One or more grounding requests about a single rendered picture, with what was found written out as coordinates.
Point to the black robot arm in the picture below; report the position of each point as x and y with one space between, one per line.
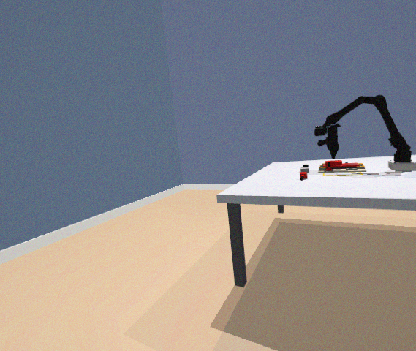
403 153

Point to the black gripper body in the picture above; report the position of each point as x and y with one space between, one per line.
333 141

